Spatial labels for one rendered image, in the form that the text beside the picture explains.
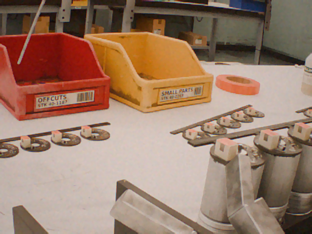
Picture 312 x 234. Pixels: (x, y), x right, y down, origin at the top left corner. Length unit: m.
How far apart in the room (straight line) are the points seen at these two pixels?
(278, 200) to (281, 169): 0.02
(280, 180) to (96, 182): 0.13
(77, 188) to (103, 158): 0.05
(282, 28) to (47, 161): 6.05
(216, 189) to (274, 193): 0.03
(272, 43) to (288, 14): 0.56
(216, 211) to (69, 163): 0.15
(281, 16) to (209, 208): 6.15
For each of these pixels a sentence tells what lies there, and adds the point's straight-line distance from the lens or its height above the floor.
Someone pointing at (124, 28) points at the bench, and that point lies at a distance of 2.77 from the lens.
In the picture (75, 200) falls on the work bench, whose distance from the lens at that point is 0.25.
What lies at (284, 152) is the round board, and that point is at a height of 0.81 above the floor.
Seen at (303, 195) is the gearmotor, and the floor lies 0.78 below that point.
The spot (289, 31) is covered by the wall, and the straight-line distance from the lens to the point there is 6.19.
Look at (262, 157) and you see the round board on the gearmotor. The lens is 0.18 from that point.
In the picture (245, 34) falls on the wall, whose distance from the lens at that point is 6.38.
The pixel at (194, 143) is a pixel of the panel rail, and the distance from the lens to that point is 0.18.
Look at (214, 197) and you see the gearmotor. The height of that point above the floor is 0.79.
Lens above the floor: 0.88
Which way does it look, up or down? 18 degrees down
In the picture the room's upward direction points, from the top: 6 degrees clockwise
